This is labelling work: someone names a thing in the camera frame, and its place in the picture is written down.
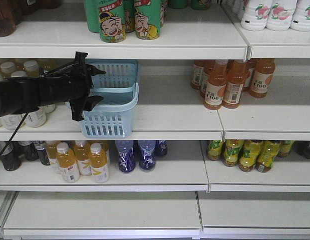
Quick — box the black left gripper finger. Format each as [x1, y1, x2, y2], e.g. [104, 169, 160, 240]
[84, 95, 104, 112]
[85, 64, 106, 77]

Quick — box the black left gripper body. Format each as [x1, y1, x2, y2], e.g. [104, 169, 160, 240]
[67, 51, 93, 121]

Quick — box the light blue plastic basket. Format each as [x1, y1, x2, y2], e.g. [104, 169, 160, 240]
[79, 59, 140, 139]

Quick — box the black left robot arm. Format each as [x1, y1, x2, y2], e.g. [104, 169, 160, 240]
[0, 52, 105, 122]

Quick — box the orange vitamin drink bottle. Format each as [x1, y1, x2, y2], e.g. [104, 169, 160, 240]
[46, 140, 61, 174]
[57, 142, 80, 183]
[89, 143, 110, 183]
[74, 140, 92, 176]

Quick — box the green cartoon drink can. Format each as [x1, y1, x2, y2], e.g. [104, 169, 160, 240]
[84, 0, 126, 43]
[134, 0, 161, 40]

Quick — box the dark tea bottle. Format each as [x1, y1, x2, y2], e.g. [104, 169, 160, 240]
[34, 140, 50, 166]
[18, 140, 38, 161]
[0, 141, 21, 171]

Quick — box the blue sports drink bottle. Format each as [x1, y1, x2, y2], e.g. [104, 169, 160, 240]
[115, 140, 136, 173]
[138, 140, 156, 171]
[155, 140, 168, 157]

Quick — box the orange C100 juice bottle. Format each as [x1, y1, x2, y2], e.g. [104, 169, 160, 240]
[204, 59, 228, 110]
[190, 59, 205, 90]
[222, 60, 247, 109]
[249, 58, 275, 98]

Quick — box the yellow lemon tea bottle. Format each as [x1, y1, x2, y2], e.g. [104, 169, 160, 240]
[223, 139, 244, 167]
[207, 140, 224, 161]
[277, 140, 295, 158]
[255, 140, 281, 173]
[238, 139, 263, 172]

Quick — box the white store shelving unit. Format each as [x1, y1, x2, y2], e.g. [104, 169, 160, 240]
[0, 0, 310, 240]

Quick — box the white peach drink bottle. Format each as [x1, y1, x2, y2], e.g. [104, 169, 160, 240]
[266, 0, 297, 32]
[241, 0, 272, 32]
[290, 0, 310, 32]

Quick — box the black cola bottle red label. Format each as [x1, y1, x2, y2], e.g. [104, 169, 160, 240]
[296, 141, 310, 159]

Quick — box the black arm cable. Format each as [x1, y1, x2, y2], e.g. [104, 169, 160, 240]
[0, 112, 29, 163]

